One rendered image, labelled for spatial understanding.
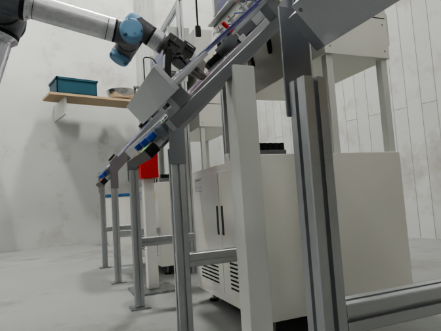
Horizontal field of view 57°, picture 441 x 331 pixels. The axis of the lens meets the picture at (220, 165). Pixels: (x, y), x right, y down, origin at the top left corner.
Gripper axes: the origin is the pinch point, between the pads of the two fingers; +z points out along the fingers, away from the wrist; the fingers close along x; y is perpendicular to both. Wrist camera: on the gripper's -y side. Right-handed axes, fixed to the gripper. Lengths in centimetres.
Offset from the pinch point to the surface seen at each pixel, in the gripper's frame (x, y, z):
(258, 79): 33, 33, 28
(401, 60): 142, 204, 176
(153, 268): 83, -71, 40
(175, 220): -25, -55, 10
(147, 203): 83, -42, 19
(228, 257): -24, -57, 31
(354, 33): -21, 43, 40
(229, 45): 5.5, 21.8, 3.1
